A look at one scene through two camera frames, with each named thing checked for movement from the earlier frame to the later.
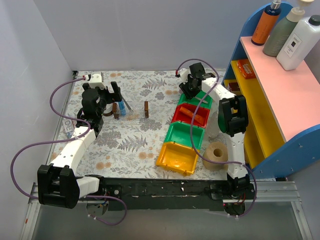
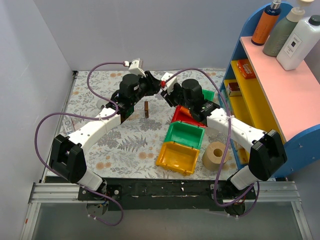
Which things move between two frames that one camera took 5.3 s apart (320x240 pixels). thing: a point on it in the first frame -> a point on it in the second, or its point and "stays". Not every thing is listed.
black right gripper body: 188,85 -> 169,95
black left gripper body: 110,94 -> 150,83
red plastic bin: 181,116 stays
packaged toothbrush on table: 68,126 stays
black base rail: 143,193 stays
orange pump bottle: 267,21 stays
